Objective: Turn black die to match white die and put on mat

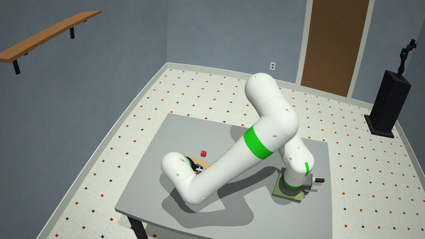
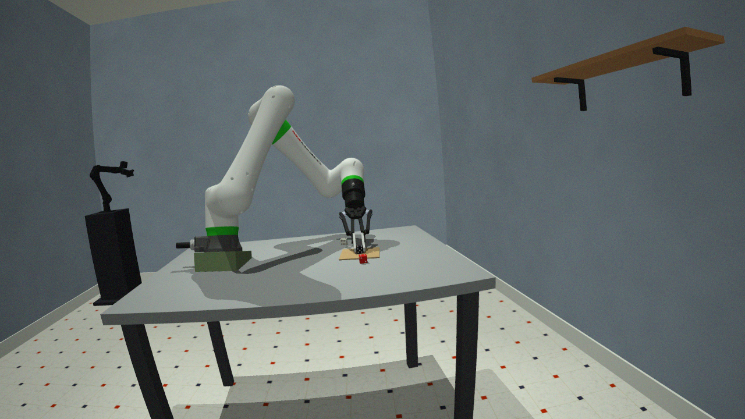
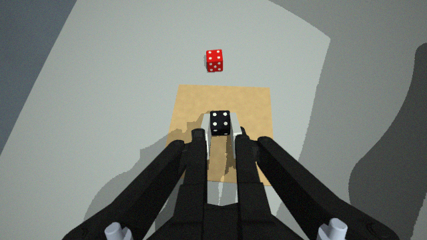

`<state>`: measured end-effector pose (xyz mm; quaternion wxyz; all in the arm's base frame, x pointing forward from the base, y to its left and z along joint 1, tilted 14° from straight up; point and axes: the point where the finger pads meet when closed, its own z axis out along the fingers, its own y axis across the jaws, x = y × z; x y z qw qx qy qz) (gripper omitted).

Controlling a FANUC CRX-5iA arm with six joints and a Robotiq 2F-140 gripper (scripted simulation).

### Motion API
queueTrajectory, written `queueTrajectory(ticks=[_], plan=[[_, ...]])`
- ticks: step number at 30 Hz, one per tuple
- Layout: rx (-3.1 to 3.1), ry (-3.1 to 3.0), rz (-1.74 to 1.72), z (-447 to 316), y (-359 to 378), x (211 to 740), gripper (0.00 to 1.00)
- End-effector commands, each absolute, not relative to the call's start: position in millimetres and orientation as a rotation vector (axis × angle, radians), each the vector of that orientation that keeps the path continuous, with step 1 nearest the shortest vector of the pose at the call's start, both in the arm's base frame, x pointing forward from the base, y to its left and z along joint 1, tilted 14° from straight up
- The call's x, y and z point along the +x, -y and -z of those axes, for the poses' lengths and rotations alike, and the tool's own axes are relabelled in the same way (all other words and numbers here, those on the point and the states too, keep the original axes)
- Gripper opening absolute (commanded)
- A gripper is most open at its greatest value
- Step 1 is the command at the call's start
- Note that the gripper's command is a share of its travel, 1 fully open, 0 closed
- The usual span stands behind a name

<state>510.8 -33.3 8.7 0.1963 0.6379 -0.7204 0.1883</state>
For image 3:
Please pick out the tan mat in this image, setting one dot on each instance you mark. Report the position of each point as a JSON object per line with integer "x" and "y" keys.
{"x": 252, "y": 106}

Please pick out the black die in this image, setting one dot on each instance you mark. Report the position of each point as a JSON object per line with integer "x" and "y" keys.
{"x": 220, "y": 122}

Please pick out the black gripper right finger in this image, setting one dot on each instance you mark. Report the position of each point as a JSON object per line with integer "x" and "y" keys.
{"x": 318, "y": 211}

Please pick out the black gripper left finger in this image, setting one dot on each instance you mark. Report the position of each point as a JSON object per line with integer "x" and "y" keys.
{"x": 133, "y": 211}

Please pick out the red die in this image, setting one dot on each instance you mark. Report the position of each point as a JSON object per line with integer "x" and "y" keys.
{"x": 214, "y": 60}

